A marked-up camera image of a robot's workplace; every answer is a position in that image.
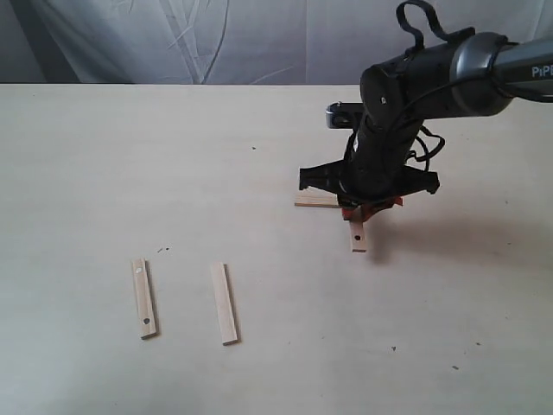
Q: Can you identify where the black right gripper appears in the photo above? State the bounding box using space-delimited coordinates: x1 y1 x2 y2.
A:
298 157 440 221

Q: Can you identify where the wood stick with two holes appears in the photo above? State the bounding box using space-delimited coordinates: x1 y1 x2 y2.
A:
349 220 368 252

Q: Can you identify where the plain wood stick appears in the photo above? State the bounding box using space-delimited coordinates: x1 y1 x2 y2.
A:
294 189 340 208
211 262 239 346

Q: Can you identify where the wood stick with magnets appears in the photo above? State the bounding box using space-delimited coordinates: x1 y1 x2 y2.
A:
131 258 158 340

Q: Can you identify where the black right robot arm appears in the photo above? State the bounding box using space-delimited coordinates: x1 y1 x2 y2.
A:
299 32 552 220

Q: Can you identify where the white backdrop cloth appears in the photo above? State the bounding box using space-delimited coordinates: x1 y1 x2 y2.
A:
0 0 553 86

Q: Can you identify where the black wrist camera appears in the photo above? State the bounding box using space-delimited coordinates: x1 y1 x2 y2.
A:
326 102 364 130

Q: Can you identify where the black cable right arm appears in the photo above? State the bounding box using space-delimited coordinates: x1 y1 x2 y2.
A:
391 0 476 57

